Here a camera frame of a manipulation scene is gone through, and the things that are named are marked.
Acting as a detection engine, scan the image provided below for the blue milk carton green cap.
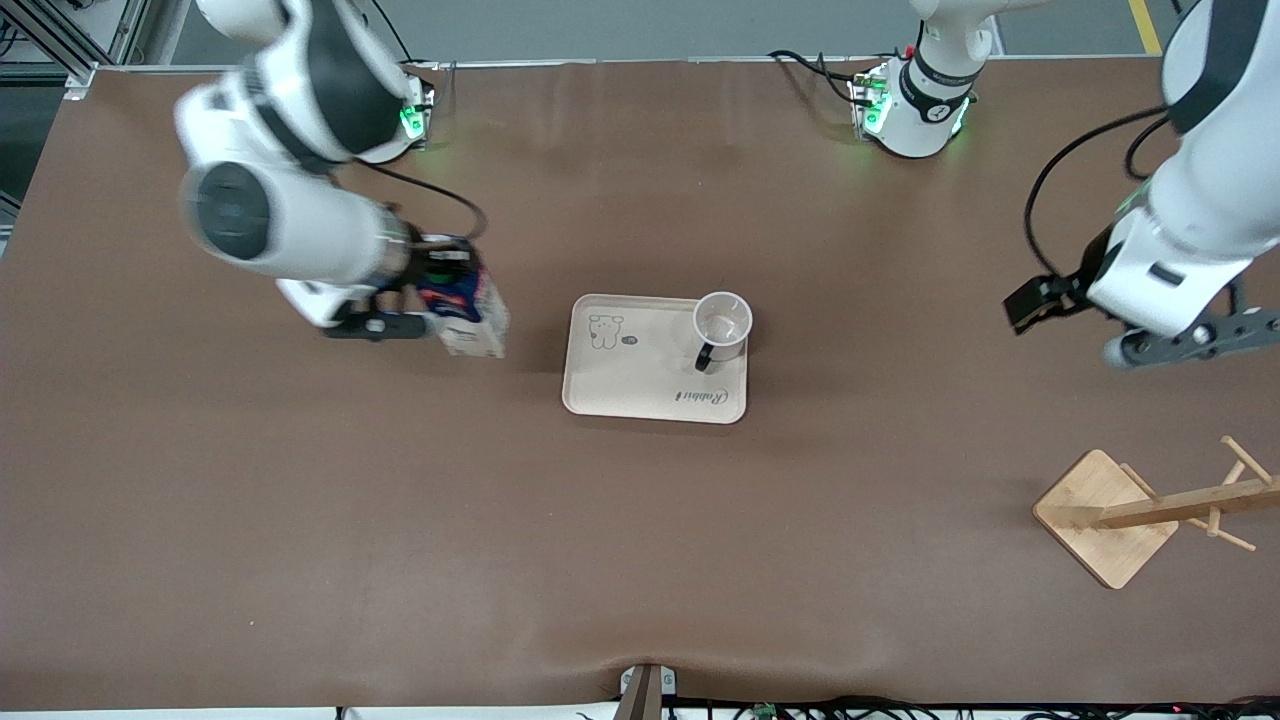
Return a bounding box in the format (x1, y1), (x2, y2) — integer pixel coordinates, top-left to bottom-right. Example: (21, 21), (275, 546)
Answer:
(415, 235), (509, 359)

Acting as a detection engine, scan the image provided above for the white smiley face cup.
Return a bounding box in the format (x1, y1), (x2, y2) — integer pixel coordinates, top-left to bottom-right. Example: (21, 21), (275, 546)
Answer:
(692, 291), (753, 374)

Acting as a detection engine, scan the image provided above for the wooden cup stand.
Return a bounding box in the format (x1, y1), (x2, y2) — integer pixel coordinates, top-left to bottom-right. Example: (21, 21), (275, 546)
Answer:
(1033, 435), (1280, 590)

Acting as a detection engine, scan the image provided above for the cream rabbit print tray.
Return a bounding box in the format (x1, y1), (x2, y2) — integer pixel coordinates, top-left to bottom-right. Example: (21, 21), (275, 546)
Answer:
(562, 294), (749, 425)

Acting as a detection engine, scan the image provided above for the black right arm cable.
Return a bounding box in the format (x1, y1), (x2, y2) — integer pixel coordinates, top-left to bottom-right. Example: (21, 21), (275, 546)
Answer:
(355, 160), (489, 241)

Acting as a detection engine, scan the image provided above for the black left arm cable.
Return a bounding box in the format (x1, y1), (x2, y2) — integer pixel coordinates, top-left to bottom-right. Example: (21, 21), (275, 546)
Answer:
(1025, 105), (1171, 281)

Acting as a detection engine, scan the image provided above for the thin black cable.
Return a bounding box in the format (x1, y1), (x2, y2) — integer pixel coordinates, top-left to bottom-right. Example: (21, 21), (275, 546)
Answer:
(370, 0), (413, 61)

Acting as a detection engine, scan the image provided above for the black cable at arm base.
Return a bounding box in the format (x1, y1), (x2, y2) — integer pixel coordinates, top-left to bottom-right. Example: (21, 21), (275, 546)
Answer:
(768, 50), (863, 106)

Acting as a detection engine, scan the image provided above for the aluminium frame profile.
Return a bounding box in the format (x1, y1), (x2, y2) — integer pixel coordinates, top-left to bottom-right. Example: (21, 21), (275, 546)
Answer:
(0, 0), (151, 101)

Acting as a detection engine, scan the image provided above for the grey metal table bracket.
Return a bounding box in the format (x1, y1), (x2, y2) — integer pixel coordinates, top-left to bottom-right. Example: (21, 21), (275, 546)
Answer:
(618, 663), (678, 720)

